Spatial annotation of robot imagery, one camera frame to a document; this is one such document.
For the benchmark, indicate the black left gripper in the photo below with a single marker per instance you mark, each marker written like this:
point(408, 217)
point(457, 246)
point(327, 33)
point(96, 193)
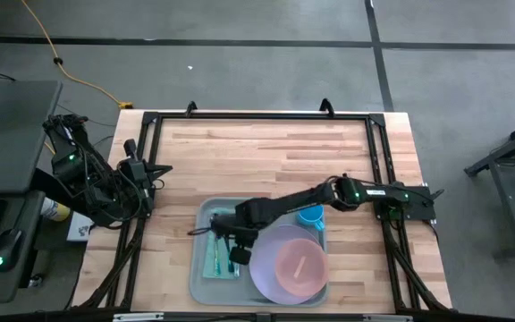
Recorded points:
point(136, 174)

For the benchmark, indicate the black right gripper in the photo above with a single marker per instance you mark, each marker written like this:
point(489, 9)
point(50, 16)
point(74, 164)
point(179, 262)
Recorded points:
point(246, 223)

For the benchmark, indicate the iridescent purple fork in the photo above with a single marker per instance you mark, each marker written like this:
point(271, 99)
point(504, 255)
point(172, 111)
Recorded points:
point(216, 259)

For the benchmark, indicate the teal cloth napkin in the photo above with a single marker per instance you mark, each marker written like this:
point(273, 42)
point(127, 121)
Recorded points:
point(208, 264)

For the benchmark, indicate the lavender plastic plate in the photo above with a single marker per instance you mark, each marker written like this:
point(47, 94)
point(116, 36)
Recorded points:
point(262, 268)

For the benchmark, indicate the blue plastic cup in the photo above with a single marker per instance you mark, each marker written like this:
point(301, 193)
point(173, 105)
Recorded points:
point(309, 217)

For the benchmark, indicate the pink plastic bowl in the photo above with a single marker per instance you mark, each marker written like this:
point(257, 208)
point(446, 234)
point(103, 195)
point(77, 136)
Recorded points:
point(302, 273)

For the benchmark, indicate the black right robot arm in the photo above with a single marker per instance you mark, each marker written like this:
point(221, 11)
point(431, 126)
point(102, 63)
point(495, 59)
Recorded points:
point(293, 201)

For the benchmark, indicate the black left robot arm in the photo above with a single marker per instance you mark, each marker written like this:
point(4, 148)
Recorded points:
point(87, 188)

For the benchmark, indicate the grey plastic tray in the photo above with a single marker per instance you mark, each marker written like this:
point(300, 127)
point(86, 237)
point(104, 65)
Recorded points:
point(222, 293)

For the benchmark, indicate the black table clamp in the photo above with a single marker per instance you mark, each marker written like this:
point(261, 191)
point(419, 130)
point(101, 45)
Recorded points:
point(191, 107)
point(326, 106)

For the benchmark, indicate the white printed box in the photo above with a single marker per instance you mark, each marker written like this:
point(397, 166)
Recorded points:
point(78, 228)

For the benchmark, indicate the white and yellow bottle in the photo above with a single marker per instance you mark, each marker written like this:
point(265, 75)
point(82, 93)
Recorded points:
point(56, 210)

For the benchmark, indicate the dark grey desk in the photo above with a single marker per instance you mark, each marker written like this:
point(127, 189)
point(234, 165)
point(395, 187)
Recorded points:
point(11, 134)

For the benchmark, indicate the black computer mouse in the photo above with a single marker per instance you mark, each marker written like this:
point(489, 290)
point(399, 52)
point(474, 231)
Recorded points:
point(9, 246)

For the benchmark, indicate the black metal table frame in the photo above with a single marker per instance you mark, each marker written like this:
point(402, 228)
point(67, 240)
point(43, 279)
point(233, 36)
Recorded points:
point(262, 116)

